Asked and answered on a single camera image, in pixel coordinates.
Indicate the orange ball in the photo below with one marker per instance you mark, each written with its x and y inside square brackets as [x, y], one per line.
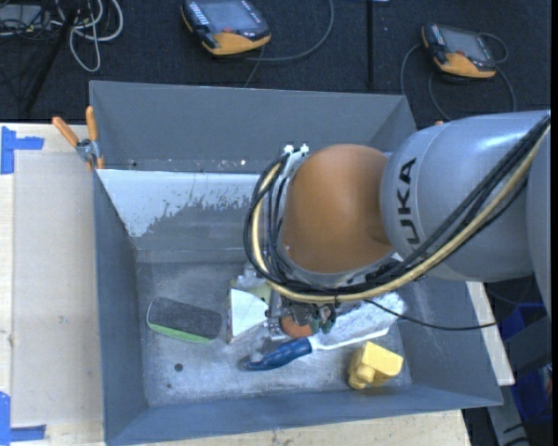
[295, 327]

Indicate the white triangular box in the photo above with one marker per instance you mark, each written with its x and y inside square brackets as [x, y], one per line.
[244, 311]

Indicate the green sponge with grey top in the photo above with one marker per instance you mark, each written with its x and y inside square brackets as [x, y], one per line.
[186, 318]

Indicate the grey metal bin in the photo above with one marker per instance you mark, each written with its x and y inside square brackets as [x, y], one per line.
[190, 379]

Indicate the yellow toy block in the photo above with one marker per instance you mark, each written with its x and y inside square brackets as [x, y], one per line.
[374, 365]

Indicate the pale wood board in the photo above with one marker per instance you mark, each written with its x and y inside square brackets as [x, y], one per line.
[51, 272]

